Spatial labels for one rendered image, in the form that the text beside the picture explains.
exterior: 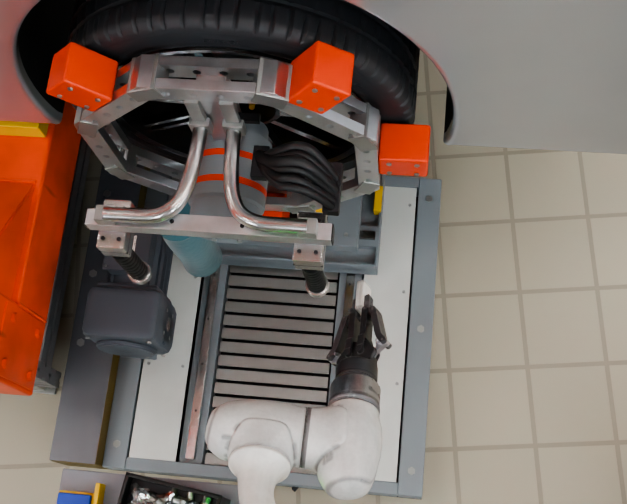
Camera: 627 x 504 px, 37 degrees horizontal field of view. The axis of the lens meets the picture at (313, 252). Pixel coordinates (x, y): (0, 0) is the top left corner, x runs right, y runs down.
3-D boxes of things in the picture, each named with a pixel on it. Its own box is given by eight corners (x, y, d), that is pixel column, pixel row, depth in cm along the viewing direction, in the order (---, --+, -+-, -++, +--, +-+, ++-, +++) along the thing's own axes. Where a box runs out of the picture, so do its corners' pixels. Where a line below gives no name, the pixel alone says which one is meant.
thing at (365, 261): (387, 149, 258) (387, 134, 248) (377, 276, 247) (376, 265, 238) (207, 139, 263) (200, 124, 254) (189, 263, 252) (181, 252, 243)
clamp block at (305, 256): (328, 222, 165) (326, 211, 160) (324, 271, 163) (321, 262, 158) (300, 220, 166) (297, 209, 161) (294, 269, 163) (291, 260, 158)
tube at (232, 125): (328, 132, 162) (323, 104, 152) (317, 239, 156) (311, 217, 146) (227, 127, 164) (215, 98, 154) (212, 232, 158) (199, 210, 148)
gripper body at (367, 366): (346, 402, 172) (350, 361, 178) (387, 390, 168) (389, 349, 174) (324, 380, 168) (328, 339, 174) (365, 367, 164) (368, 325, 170)
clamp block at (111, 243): (139, 209, 169) (131, 199, 164) (131, 258, 167) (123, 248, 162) (111, 208, 170) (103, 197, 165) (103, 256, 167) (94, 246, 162)
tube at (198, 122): (214, 126, 164) (202, 98, 154) (199, 231, 159) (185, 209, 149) (116, 121, 166) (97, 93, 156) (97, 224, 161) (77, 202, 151)
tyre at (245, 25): (448, -80, 154) (44, -122, 155) (440, 48, 147) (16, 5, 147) (400, 103, 217) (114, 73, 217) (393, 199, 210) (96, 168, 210)
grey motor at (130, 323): (207, 220, 256) (178, 169, 223) (185, 374, 243) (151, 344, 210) (142, 216, 258) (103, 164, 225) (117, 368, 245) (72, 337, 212)
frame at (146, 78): (384, 190, 201) (378, 61, 149) (381, 219, 199) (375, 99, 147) (134, 175, 207) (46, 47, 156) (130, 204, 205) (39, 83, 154)
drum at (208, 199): (278, 144, 184) (269, 112, 171) (266, 248, 178) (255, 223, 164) (207, 140, 186) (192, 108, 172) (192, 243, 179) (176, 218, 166)
